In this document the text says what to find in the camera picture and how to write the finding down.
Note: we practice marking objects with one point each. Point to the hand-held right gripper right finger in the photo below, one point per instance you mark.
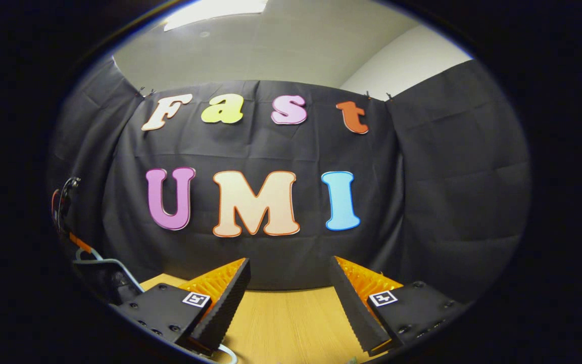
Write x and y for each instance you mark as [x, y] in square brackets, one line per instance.
[354, 308]

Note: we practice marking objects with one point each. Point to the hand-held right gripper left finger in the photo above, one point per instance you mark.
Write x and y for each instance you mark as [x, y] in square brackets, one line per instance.
[225, 306]

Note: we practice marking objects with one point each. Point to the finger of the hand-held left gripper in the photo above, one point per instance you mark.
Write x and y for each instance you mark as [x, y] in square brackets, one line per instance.
[80, 242]

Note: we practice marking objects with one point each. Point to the white suitcase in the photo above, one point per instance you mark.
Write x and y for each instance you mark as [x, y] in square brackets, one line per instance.
[104, 280]

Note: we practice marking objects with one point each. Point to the black backdrop cloth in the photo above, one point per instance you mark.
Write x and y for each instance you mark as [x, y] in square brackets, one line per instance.
[291, 151]

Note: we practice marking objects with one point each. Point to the ceiling light panel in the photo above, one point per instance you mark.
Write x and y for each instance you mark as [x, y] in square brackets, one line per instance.
[215, 10]

